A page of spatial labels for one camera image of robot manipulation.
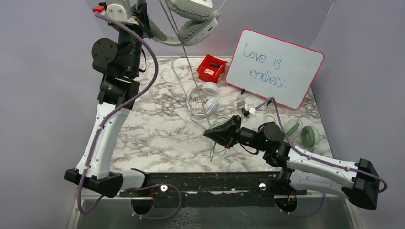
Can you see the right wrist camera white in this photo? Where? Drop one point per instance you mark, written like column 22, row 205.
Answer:
column 244, row 110

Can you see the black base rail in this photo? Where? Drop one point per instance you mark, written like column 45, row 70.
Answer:
column 211, row 189

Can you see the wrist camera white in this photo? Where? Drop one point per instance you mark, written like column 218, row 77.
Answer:
column 244, row 110
column 118, row 10

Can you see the pink framed whiteboard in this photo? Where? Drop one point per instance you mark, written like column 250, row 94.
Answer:
column 271, row 67

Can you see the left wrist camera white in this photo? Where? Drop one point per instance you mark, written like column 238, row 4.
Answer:
column 118, row 10

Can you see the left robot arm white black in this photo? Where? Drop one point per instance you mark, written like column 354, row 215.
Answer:
column 119, row 63

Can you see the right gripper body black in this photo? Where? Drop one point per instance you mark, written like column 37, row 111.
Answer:
column 238, row 136

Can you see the red plastic bin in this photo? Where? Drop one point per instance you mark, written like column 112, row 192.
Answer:
column 211, row 69

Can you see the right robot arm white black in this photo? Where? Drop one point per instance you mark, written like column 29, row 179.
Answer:
column 357, row 182

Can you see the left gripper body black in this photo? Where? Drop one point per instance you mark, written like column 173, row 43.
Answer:
column 143, row 28

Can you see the white headphones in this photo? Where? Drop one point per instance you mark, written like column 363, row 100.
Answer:
column 202, row 99

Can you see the grey headphones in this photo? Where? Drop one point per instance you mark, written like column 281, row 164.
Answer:
column 192, row 21

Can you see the green headphones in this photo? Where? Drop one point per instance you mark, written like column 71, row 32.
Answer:
column 310, row 136

